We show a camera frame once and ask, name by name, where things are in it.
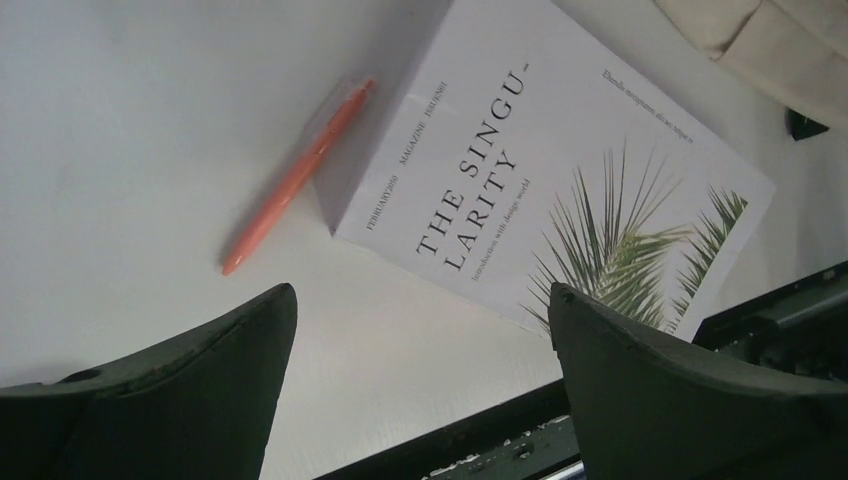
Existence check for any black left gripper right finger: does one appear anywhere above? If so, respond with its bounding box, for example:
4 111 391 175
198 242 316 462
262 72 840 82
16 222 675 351
549 283 847 479

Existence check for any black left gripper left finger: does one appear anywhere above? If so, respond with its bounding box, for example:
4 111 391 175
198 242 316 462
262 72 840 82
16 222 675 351
1 284 298 479

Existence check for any white Singularity palm magazine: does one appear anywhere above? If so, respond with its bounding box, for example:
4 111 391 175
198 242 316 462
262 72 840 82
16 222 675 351
317 1 774 338

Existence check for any cream canvas student bag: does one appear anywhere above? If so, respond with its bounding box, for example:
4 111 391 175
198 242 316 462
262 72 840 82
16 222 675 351
655 0 847 133

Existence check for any orange pen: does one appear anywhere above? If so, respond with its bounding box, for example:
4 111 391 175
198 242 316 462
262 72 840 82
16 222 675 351
221 76 377 276

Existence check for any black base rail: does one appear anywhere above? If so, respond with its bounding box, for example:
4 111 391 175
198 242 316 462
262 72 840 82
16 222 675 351
332 263 847 479

